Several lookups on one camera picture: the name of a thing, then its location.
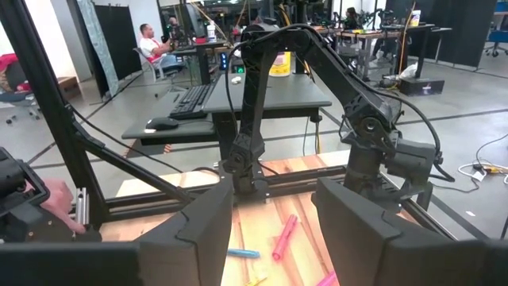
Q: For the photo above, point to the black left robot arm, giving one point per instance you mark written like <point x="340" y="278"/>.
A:
<point x="254" y="99"/>

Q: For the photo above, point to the person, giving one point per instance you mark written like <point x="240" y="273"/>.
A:
<point x="351" y="18"/>
<point x="151" y="45"/>

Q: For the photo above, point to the grey desk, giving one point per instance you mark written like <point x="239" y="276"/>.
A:
<point x="285" y="95"/>

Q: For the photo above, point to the yellow marker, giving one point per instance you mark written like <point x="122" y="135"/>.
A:
<point x="256" y="280"/>

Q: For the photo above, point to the teal marker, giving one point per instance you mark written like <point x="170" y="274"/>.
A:
<point x="244" y="253"/>

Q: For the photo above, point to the black aluminium rig frame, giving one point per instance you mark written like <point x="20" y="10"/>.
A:
<point x="41" y="79"/>

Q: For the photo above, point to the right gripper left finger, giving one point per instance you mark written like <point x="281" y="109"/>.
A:
<point x="186" y="254"/>

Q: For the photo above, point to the office chair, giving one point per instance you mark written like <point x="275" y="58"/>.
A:
<point x="170" y="69"/>

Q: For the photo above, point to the pink marker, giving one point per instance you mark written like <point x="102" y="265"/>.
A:
<point x="285" y="237"/>
<point x="327" y="280"/>

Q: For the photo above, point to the white bottle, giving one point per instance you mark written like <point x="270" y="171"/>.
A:
<point x="211" y="33"/>

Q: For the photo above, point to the black keyboard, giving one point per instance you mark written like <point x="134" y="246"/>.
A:
<point x="192" y="101"/>

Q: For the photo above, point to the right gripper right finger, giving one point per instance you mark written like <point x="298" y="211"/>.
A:
<point x="357" y="246"/>

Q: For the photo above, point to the person's hand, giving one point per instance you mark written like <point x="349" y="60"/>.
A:
<point x="59" y="202"/>

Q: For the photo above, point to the black computer mouse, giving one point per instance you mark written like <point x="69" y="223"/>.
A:
<point x="162" y="124"/>

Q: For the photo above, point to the yellow disinfectant wipes canister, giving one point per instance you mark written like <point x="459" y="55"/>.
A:
<point x="281" y="65"/>

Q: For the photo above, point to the black floor box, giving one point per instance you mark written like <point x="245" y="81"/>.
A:
<point x="420" y="86"/>

